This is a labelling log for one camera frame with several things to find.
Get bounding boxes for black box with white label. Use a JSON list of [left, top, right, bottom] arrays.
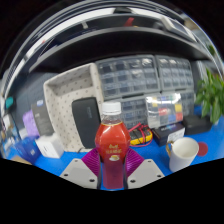
[[151, 122, 186, 148]]

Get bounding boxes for red drink bottle white cap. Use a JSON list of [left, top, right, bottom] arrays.
[[94, 101, 132, 191]]

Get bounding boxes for dark grey carton box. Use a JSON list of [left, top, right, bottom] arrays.
[[31, 99, 55, 137]]

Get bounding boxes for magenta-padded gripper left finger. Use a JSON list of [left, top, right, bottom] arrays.
[[59, 147, 102, 190]]

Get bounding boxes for black rectangular device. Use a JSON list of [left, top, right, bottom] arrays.
[[71, 96, 102, 150]]

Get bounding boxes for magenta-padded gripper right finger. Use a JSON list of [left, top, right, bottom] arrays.
[[123, 147, 166, 190]]

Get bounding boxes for white metal shelf rack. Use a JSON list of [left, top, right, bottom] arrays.
[[186, 16, 224, 78]]

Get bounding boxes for white cup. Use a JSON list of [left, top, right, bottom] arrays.
[[165, 136, 200, 173]]

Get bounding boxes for grey small-parts drawer cabinet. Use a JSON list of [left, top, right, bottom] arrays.
[[179, 89, 196, 116], [154, 54, 194, 93], [116, 97, 149, 129], [94, 54, 162, 101]]

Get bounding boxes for clear organizer box colourful parts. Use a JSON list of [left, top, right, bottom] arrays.
[[145, 93, 184, 129]]

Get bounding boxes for black workbench shelf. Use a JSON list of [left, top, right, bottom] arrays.
[[28, 13, 214, 74]]

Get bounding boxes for white carton box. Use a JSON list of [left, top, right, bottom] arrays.
[[34, 132, 65, 159]]

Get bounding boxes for yellow multimeter with red leads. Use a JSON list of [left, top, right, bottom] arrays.
[[128, 122, 154, 148]]

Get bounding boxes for green potted plant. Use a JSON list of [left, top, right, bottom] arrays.
[[194, 68, 224, 126]]

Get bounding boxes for purple plastic bag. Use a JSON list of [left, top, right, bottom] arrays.
[[22, 109, 41, 138]]

